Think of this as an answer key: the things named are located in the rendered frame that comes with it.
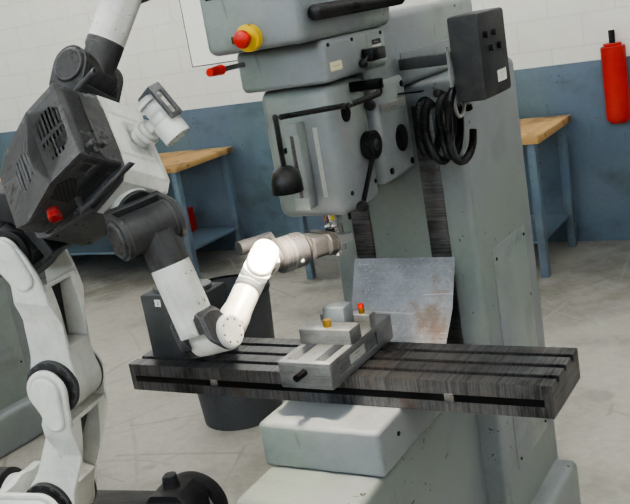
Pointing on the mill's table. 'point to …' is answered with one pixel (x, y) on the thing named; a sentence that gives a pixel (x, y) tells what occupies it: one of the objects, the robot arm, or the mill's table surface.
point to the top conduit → (347, 7)
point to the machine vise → (336, 355)
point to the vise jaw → (341, 331)
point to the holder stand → (159, 334)
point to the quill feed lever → (371, 144)
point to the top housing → (278, 22)
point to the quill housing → (325, 144)
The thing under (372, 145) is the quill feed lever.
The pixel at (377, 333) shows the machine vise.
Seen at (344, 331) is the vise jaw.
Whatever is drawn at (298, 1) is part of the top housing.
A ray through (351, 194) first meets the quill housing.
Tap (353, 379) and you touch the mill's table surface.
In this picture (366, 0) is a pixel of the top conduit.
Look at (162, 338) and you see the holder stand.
